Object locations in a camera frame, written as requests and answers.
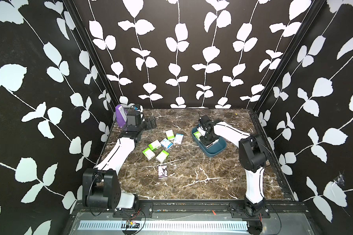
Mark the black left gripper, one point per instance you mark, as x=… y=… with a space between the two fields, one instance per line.
x=148 y=126

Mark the black front mounting rail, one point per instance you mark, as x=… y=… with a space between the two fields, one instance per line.
x=236 y=208

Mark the small circuit board with wires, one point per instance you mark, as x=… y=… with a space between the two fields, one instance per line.
x=130 y=224

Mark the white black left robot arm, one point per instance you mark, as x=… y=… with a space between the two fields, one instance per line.
x=101 y=186

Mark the teal plastic storage box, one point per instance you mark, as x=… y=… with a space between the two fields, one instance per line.
x=212 y=149

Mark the green tissue pack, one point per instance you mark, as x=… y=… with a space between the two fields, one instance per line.
x=148 y=153
x=197 y=135
x=170 y=134
x=162 y=156
x=155 y=145

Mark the white card in holder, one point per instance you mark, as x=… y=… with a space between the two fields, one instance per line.
x=122 y=111

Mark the black purple tissue pack front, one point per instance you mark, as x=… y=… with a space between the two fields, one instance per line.
x=162 y=172

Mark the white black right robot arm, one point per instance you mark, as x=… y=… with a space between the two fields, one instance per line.
x=252 y=157

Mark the light blue tissue pack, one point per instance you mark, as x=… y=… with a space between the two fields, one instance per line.
x=178 y=139
x=167 y=144

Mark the purple plastic holder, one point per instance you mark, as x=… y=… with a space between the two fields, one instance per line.
x=120 y=121

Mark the white perforated rail strip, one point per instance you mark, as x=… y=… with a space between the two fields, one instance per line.
x=184 y=226

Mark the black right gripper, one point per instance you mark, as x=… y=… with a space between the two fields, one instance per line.
x=205 y=142

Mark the green tissue pack front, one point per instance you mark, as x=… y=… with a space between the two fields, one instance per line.
x=197 y=135

